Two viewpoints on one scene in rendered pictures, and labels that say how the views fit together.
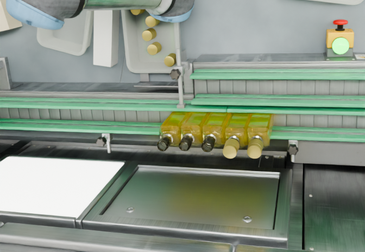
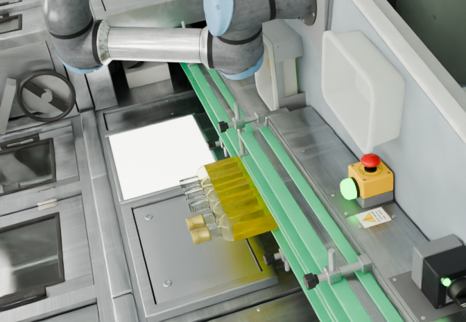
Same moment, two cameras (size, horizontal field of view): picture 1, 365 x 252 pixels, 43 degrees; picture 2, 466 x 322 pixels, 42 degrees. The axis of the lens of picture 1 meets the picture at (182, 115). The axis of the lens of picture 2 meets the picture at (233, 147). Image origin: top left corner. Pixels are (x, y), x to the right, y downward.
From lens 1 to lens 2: 146 cm
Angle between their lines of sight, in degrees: 58
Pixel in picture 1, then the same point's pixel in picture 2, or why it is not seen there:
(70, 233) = (107, 208)
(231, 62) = (283, 138)
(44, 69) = not seen: hidden behind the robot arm
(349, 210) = not seen: outside the picture
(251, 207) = (188, 278)
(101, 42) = not seen: hidden behind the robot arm
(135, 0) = (164, 58)
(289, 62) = (308, 173)
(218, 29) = (319, 89)
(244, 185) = (225, 258)
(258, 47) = (340, 131)
